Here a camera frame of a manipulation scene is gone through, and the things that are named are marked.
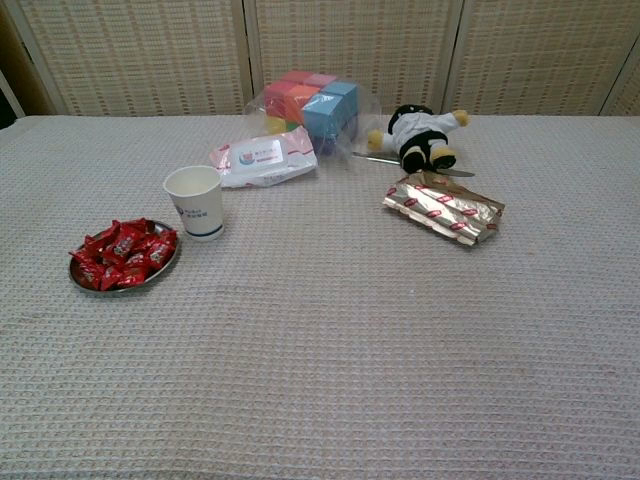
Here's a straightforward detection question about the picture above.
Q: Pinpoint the woven folding screen panel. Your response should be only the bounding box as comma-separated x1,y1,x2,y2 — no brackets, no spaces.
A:
442,0,640,117
244,0,464,116
599,49,640,117
0,0,251,117

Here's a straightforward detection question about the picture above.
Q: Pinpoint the beige woven tablecloth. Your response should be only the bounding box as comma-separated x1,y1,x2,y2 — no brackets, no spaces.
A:
0,113,640,480

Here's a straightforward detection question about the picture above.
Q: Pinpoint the gold foil snack pack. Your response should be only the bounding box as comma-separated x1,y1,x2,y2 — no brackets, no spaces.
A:
382,172,506,249

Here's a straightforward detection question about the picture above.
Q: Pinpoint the round metal plate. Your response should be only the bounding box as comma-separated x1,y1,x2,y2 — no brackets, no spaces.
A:
68,218,181,297

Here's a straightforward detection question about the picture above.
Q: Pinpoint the silver table knife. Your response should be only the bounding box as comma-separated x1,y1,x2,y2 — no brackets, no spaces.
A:
352,151,476,179

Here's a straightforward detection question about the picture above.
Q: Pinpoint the orange cube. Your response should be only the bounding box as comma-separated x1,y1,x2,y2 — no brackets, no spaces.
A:
287,84,321,124

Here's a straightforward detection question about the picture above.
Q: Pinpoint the clear plastic bag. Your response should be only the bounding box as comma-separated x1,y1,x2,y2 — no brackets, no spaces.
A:
243,78,385,164

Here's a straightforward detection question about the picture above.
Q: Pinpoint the purple cube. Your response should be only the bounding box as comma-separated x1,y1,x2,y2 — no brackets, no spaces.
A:
312,119,359,156

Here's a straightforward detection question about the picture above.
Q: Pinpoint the light blue cube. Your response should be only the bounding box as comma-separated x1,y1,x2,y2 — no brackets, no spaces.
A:
302,93,346,139
322,81,359,121

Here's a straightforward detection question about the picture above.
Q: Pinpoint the black white plush doll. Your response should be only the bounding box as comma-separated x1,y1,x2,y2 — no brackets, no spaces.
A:
367,103,472,174

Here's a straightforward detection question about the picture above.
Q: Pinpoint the brown wooden board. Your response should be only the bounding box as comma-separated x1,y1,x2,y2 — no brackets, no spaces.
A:
0,7,54,119

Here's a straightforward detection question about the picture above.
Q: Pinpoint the white paper cup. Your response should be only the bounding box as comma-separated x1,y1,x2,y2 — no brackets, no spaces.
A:
162,165,225,242

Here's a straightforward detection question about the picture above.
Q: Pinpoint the white pink wet wipes pack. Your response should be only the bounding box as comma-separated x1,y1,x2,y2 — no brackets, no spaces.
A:
208,125,319,189

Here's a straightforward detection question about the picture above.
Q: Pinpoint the pale wooden frame bar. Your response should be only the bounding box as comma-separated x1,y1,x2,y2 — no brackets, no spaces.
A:
0,67,26,121

